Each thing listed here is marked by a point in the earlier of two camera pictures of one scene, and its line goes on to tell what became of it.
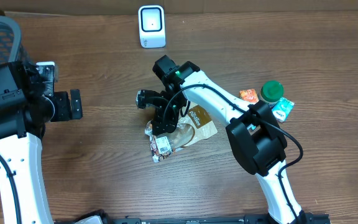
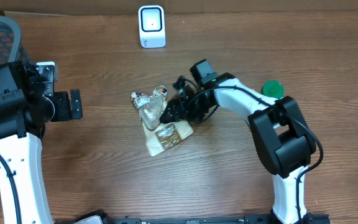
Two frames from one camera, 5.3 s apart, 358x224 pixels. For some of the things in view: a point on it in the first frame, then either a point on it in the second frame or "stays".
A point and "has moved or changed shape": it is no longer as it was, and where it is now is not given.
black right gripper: [169, 117] -> [174, 106]
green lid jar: [271, 91] stays
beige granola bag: [197, 125] has moved or changed shape
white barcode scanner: [151, 22] stays
